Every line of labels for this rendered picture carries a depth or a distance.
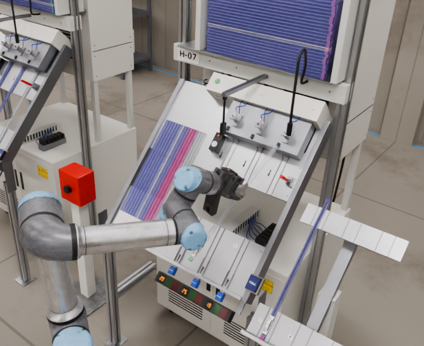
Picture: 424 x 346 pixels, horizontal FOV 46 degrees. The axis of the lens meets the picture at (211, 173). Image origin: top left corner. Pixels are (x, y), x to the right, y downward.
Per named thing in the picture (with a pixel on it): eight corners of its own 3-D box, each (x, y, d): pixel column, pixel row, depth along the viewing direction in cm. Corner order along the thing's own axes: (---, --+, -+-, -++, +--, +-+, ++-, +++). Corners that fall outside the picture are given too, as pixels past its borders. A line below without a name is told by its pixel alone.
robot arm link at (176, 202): (163, 231, 144) (182, 200, 142) (153, 210, 153) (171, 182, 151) (185, 238, 149) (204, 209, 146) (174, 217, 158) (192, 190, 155)
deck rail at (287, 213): (251, 305, 175) (245, 303, 169) (247, 302, 176) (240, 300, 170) (333, 128, 184) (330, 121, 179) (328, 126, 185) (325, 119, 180)
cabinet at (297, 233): (271, 381, 227) (286, 277, 197) (157, 311, 262) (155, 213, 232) (330, 302, 274) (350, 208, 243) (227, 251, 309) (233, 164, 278)
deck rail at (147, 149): (115, 231, 209) (106, 228, 203) (111, 230, 210) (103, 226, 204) (190, 86, 218) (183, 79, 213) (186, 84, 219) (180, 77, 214)
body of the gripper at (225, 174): (247, 179, 164) (227, 176, 154) (233, 201, 165) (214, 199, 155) (230, 167, 168) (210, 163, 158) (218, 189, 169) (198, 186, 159)
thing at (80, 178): (86, 317, 256) (72, 188, 218) (56, 296, 268) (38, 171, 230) (120, 292, 273) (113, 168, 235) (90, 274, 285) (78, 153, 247)
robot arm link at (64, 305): (56, 362, 154) (13, 220, 126) (51, 327, 166) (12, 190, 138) (94, 349, 157) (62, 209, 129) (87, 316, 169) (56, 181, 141)
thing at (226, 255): (245, 298, 174) (242, 297, 171) (113, 227, 207) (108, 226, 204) (269, 249, 176) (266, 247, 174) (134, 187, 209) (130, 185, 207)
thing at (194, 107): (291, 205, 181) (287, 202, 176) (156, 152, 214) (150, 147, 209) (328, 126, 185) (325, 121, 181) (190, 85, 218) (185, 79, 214)
